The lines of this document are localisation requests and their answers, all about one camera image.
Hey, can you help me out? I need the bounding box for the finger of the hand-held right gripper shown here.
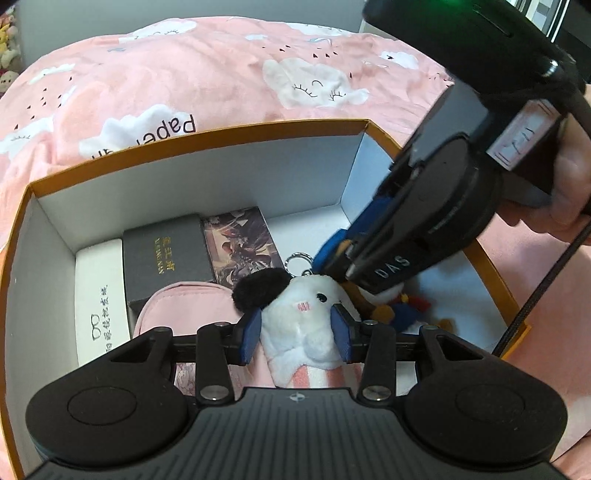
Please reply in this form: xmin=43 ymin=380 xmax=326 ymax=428
xmin=344 ymin=203 xmax=465 ymax=296
xmin=348 ymin=157 xmax=417 ymax=238

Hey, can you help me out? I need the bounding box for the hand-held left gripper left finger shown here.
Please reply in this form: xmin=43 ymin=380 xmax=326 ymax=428
xmin=99 ymin=308 xmax=265 ymax=403

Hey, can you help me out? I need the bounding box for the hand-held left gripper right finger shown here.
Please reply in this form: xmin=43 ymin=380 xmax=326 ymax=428
xmin=330 ymin=305 xmax=483 ymax=402

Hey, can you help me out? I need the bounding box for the white dog plush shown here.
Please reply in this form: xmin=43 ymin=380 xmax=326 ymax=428
xmin=231 ymin=268 xmax=363 ymax=387

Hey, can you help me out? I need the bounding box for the orange cardboard box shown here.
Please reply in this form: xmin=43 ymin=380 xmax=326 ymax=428
xmin=0 ymin=117 xmax=532 ymax=480

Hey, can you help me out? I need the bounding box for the pink striped plush ball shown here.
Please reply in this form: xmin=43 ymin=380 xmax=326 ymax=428
xmin=277 ymin=362 xmax=363 ymax=389

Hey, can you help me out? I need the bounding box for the colourful small plush toy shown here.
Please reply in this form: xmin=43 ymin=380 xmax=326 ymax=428
xmin=286 ymin=231 xmax=455 ymax=335

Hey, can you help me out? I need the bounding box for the pink fabric pouch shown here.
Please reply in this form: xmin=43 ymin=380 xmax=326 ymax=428
xmin=131 ymin=281 xmax=245 ymax=398

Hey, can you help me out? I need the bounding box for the illustrated card box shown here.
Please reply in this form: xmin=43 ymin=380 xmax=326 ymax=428
xmin=202 ymin=206 xmax=284 ymax=284

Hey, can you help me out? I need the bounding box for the black gift box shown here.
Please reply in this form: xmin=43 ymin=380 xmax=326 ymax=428
xmin=122 ymin=213 xmax=218 ymax=317

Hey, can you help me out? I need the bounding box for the person's right hand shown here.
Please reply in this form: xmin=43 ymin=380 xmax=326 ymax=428
xmin=505 ymin=85 xmax=591 ymax=241

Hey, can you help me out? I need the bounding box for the white glasses case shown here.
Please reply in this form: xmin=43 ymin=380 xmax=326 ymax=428
xmin=75 ymin=237 xmax=130 ymax=367

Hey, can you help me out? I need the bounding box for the pink cloud-print blanket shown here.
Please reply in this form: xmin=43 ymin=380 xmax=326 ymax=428
xmin=0 ymin=16 xmax=591 ymax=480

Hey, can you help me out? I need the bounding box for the row of small plush toys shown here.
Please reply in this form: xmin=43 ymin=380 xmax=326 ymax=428
xmin=0 ymin=11 xmax=21 ymax=86

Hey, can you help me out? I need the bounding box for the black cable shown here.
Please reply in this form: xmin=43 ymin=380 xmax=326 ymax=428
xmin=492 ymin=217 xmax=591 ymax=357

